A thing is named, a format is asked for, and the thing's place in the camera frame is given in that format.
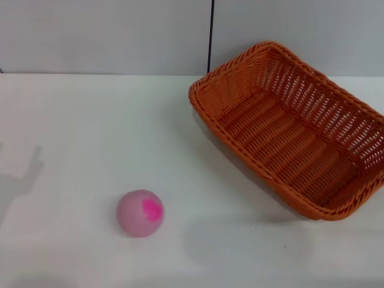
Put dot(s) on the pink felt ball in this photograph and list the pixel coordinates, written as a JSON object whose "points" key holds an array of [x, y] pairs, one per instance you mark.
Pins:
{"points": [[135, 216]]}

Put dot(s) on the orange woven plastic basket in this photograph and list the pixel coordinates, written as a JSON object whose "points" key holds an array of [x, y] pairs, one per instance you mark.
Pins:
{"points": [[285, 135]]}

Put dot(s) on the black vertical wall strip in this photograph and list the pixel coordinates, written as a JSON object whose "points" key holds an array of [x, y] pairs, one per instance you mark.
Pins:
{"points": [[211, 36]]}

